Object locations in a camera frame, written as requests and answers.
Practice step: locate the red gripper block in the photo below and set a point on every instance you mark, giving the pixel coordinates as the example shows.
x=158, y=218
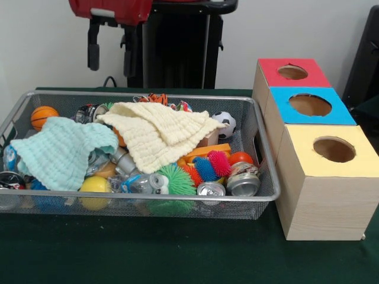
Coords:
x=124, y=9

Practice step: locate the cream knitted cloth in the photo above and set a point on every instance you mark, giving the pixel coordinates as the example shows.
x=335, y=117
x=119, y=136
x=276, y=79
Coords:
x=160, y=133

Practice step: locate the mint knitted cloth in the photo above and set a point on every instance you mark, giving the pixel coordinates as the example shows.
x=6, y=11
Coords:
x=59, y=151

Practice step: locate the silver mesh bin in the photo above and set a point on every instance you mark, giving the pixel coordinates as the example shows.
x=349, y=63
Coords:
x=251, y=130

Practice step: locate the wooden box with three holes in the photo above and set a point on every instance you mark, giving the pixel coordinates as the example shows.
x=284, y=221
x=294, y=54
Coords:
x=325, y=207

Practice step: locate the small orange basketball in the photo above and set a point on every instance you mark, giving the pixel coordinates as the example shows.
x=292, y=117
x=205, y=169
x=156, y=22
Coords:
x=43, y=116

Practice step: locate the yellow ball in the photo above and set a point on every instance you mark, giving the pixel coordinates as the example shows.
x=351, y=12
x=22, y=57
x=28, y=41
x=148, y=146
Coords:
x=96, y=186

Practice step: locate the small soccer ball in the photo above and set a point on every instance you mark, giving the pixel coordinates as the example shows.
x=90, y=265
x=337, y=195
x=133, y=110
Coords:
x=225, y=124

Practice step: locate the orange toy block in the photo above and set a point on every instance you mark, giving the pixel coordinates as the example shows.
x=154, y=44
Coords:
x=213, y=149

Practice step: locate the green spiky ball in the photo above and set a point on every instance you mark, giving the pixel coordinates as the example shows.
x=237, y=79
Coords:
x=174, y=180

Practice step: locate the pink blue red spiky toy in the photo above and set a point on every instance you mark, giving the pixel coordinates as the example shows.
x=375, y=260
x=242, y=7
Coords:
x=207, y=167

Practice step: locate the red ball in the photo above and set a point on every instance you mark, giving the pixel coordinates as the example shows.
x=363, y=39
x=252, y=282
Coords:
x=241, y=158

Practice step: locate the crushed silver can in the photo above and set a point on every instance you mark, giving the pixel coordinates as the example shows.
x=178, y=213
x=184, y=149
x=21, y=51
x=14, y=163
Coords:
x=242, y=180

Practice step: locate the dark green tablecloth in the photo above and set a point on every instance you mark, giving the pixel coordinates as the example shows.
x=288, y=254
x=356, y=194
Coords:
x=148, y=251

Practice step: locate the dark green side table cloth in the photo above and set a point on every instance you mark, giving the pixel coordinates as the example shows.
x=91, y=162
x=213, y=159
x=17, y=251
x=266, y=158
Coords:
x=367, y=109

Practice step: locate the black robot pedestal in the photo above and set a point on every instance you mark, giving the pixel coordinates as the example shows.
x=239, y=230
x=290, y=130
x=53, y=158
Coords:
x=177, y=50

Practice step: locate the black frame stand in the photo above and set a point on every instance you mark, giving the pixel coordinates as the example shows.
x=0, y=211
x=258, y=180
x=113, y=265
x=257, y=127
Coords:
x=364, y=59

